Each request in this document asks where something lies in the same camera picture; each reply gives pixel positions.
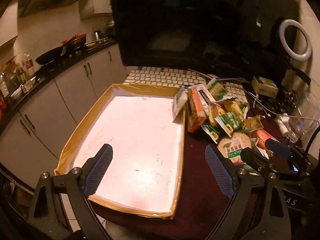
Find white keyboard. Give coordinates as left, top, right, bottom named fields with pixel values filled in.
left=124, top=66, right=249, bottom=105

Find yellow snack packet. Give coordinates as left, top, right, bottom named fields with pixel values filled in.
left=224, top=99, right=249, bottom=120

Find dark red tablecloth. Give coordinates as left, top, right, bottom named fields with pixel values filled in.
left=92, top=110, right=308, bottom=240

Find clear plastic container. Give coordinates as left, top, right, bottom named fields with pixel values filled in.
left=290, top=91, right=320, bottom=143

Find gold-edged white cardboard tray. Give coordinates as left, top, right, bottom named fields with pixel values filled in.
left=54, top=83, right=187, bottom=220

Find red bag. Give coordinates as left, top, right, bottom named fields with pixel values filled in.
left=0, top=90, right=7, bottom=120

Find cluttered storage shelf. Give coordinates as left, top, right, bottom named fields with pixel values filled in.
left=0, top=165, right=35, bottom=218

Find red pot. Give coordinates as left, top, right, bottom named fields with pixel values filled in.
left=61, top=34, right=88, bottom=51

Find white ring light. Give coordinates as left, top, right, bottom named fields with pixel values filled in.
left=278, top=19, right=313, bottom=85

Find white plug cable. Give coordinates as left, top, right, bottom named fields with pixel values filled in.
left=222, top=82, right=274, bottom=118

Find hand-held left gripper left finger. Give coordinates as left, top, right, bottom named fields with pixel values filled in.
left=29, top=144, right=114, bottom=240

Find yellow square cracker packet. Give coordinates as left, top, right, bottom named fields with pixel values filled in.
left=209, top=104, right=225, bottom=127

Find olive brown snack packet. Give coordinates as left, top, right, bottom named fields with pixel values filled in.
left=244, top=115, right=264, bottom=130

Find blue white snack packet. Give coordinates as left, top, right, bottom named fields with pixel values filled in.
left=172, top=85, right=188, bottom=123

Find round cracker packet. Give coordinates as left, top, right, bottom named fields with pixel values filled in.
left=217, top=132, right=253, bottom=166

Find orange snack packet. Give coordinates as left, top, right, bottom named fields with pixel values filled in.
left=251, top=129, right=278, bottom=148
left=186, top=84, right=209, bottom=133

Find black cable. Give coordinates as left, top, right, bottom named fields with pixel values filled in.
left=305, top=126, right=320, bottom=155

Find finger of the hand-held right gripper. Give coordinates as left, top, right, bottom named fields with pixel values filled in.
left=264, top=138, right=309, bottom=163
left=240, top=147, right=304, bottom=178

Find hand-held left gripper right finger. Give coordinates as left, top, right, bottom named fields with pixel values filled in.
left=204, top=144, right=293, bottom=240

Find white thin cable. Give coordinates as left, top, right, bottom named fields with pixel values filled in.
left=275, top=112, right=320, bottom=125

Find white green snack packet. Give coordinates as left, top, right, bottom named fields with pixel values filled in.
left=215, top=111, right=244, bottom=134

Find white green cardboard box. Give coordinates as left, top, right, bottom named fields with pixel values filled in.
left=251, top=76, right=279, bottom=99

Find white wall cabinet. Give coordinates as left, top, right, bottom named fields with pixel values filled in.
left=80, top=0, right=113, bottom=19

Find row of condiment bottles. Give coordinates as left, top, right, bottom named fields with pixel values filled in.
left=0, top=54, right=35, bottom=93

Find white kitchen base cabinets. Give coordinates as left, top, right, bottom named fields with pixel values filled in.
left=0, top=44, right=128, bottom=188

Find white charger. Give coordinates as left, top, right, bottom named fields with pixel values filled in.
left=276, top=114, right=290, bottom=127

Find black kitchen countertop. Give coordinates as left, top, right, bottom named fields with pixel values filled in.
left=0, top=40, right=118, bottom=135

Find black computer monitor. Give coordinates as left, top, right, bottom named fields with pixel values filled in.
left=109, top=0, right=300, bottom=80

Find black frying pan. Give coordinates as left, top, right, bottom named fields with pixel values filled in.
left=35, top=45, right=68, bottom=65

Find red black wire bundle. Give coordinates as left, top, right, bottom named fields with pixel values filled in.
left=280, top=91, right=300, bottom=111

